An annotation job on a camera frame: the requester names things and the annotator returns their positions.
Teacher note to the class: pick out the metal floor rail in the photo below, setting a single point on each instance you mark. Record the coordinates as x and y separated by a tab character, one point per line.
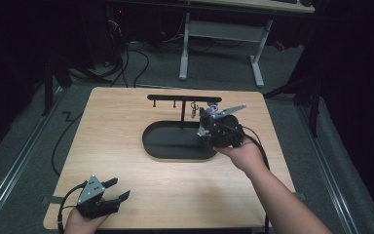
328	169
16	162

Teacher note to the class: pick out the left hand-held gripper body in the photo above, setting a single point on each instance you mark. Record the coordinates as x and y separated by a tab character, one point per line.
92	201

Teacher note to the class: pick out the desk with white legs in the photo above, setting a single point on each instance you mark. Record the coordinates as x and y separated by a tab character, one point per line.
224	31

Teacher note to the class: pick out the person's right hand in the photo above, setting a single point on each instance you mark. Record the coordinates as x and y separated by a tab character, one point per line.
243	157

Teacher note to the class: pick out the black metal stand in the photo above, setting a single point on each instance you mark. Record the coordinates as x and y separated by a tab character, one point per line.
58	74
308	94

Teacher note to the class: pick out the person's left hand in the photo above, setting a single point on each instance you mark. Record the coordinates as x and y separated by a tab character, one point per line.
84	224

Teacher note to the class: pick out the black key rack with tray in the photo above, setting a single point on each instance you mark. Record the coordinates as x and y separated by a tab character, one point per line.
175	139

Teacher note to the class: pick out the metal key bunch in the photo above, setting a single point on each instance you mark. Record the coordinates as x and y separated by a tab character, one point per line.
194	109

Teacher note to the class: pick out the small red object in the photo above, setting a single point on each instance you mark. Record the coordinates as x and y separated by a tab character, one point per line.
280	46

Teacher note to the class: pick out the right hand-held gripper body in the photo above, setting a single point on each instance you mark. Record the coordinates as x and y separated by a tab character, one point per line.
227	133

